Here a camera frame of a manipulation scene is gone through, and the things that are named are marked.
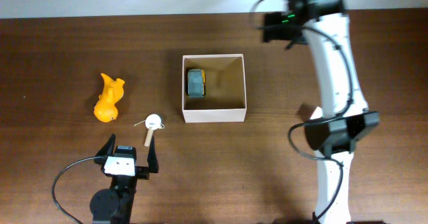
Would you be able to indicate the pink cardboard box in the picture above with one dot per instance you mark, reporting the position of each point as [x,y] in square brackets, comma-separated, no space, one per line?
[226,97]

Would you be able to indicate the white wooden paddle toy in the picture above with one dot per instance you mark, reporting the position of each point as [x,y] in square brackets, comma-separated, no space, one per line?
[152,122]

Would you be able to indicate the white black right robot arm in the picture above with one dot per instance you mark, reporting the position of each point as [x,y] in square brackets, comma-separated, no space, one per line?
[344,117]

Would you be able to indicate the orange rubber fish toy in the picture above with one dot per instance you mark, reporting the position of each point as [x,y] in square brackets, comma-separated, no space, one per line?
[105,109]

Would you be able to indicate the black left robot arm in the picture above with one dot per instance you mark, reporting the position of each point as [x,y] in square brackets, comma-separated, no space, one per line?
[114,204]

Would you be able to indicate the colourful puzzle cube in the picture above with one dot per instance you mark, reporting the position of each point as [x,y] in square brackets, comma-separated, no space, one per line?
[317,113]

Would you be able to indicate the yellow grey toy truck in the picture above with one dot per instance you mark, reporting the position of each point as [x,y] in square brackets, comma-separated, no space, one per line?
[196,83]

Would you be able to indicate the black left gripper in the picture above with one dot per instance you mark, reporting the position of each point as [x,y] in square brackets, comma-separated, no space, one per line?
[143,171]

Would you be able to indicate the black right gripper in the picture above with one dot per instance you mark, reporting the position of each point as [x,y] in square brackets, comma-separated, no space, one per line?
[271,22]

